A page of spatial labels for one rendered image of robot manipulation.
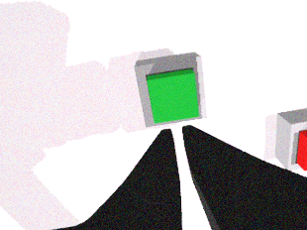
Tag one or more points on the green button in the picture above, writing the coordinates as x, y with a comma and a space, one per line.
171, 88

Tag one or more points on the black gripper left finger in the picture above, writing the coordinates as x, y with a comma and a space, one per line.
148, 198

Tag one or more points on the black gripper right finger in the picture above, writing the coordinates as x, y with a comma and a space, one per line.
239, 191

